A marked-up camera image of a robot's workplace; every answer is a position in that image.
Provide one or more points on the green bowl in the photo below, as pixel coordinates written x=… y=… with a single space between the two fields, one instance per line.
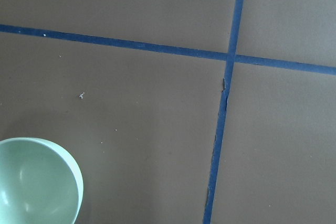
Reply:
x=40 y=182

